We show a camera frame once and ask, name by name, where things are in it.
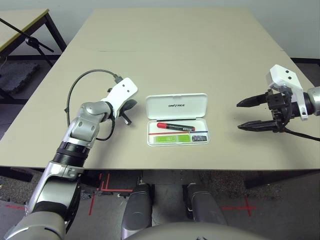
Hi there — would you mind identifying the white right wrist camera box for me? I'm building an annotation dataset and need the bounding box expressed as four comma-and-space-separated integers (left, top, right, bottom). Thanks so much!
264, 64, 311, 121

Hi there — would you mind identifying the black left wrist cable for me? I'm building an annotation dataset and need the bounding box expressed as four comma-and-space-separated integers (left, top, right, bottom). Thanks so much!
64, 69, 123, 142

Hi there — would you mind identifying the white plastic pencil case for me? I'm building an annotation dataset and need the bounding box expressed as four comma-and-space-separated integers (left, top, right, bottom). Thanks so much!
145, 93, 211, 148

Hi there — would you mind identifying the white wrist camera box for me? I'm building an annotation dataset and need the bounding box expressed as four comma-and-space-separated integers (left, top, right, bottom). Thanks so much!
101, 77, 139, 118
264, 64, 311, 121

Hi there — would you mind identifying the grey robot leg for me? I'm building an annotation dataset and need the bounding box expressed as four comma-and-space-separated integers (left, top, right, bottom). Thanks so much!
186, 182, 227, 226
122, 183, 153, 231

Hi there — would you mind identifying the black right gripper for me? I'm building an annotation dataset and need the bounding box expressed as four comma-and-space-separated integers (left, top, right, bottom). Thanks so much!
236, 89, 301, 133

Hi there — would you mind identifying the grey robot left leg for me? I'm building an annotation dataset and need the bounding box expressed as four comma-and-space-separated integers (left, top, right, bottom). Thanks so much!
122, 183, 153, 231

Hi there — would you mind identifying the grey robot right leg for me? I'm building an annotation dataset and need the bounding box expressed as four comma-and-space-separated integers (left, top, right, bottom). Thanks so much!
186, 182, 227, 226

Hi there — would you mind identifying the beige side table black frame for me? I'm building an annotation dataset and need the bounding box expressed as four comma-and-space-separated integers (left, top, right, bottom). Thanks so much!
0, 8, 67, 68

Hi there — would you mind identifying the grey robot torso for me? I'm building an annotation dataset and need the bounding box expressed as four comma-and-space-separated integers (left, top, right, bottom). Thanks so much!
119, 221, 271, 240

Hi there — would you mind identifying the black tripod stand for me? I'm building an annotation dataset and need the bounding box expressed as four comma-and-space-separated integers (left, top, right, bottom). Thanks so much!
0, 17, 55, 67

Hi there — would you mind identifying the black marker with red cap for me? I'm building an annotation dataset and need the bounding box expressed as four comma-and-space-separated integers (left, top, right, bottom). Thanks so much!
156, 121, 196, 132

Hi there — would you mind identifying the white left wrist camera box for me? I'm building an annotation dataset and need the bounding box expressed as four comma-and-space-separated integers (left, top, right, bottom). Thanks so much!
101, 77, 139, 118

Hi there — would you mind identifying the black table foot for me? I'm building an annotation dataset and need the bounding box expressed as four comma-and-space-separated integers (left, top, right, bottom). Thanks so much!
244, 171, 320, 190

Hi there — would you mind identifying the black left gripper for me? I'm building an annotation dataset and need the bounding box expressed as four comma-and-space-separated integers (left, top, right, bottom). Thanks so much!
119, 99, 138, 126

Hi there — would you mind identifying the dark foam floor mat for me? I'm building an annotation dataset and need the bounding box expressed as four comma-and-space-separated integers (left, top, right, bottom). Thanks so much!
0, 62, 41, 95

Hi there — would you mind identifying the green highlighter pen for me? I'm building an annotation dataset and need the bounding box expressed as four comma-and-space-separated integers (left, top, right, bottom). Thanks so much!
152, 134, 192, 144

